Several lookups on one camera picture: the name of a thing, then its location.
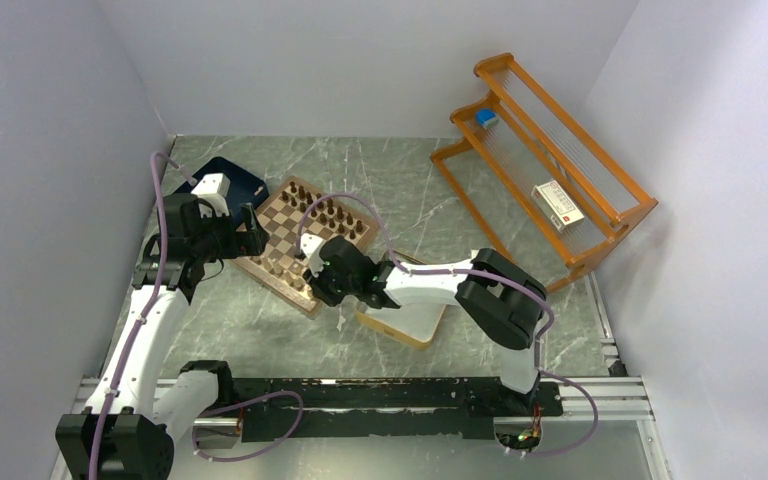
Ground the white chess pawn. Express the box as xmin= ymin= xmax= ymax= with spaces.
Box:
xmin=291 ymin=278 xmax=307 ymax=292

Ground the dark blue piece box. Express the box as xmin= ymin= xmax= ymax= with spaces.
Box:
xmin=193 ymin=156 xmax=270 ymax=224

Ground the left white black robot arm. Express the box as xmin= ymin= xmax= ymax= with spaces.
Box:
xmin=55 ymin=193 xmax=269 ymax=479

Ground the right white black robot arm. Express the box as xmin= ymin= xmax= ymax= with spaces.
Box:
xmin=299 ymin=234 xmax=554 ymax=414

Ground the wooden chess board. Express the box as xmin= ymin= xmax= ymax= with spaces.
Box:
xmin=231 ymin=174 xmax=383 ymax=316

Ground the gold-rimmed metal tin tray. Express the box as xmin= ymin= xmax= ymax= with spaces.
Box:
xmin=355 ymin=302 xmax=446 ymax=351

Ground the blue white small object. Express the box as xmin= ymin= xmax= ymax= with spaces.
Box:
xmin=474 ymin=108 xmax=499 ymax=130

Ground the orange wooden rack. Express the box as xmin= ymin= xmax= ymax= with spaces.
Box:
xmin=430 ymin=53 xmax=658 ymax=291

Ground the red white card box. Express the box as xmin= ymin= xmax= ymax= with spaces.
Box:
xmin=531 ymin=180 xmax=585 ymax=232

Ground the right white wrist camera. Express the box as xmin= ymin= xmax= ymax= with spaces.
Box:
xmin=300 ymin=233 xmax=326 ymax=274

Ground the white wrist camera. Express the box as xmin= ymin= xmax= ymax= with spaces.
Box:
xmin=191 ymin=173 xmax=230 ymax=217
xmin=300 ymin=233 xmax=326 ymax=274

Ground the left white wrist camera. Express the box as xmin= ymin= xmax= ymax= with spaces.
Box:
xmin=191 ymin=173 xmax=230 ymax=217

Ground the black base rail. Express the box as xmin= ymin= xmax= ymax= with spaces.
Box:
xmin=194 ymin=377 xmax=564 ymax=442

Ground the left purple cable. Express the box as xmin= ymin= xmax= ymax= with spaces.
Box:
xmin=87 ymin=150 xmax=306 ymax=480

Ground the aluminium frame rail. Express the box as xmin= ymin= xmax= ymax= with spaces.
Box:
xmin=53 ymin=364 xmax=670 ymax=479

